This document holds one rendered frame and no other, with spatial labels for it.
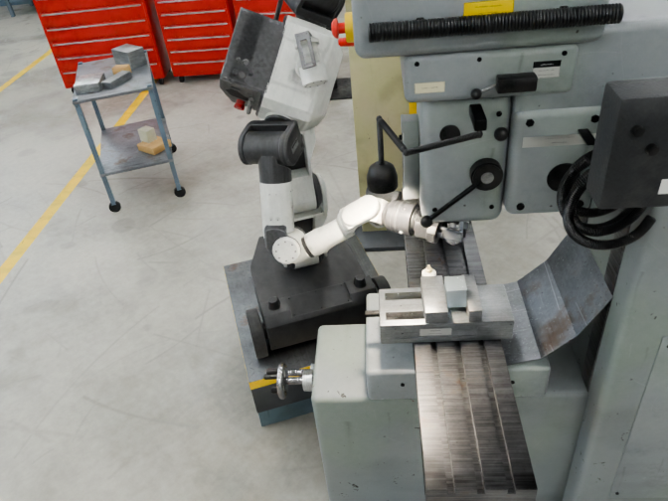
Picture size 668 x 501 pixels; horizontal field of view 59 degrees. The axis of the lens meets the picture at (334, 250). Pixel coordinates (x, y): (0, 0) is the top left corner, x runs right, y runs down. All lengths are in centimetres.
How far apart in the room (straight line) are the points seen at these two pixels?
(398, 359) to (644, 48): 96
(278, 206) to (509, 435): 82
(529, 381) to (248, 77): 112
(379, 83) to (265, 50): 162
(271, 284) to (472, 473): 136
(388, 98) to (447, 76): 201
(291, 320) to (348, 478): 61
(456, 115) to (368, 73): 192
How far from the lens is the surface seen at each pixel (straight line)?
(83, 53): 672
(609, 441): 191
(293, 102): 162
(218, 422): 278
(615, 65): 132
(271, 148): 159
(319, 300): 233
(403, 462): 202
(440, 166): 134
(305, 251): 165
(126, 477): 275
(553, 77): 128
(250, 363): 241
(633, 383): 173
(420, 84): 123
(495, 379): 155
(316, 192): 212
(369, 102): 324
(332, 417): 183
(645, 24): 132
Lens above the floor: 212
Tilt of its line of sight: 37 degrees down
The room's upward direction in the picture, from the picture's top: 7 degrees counter-clockwise
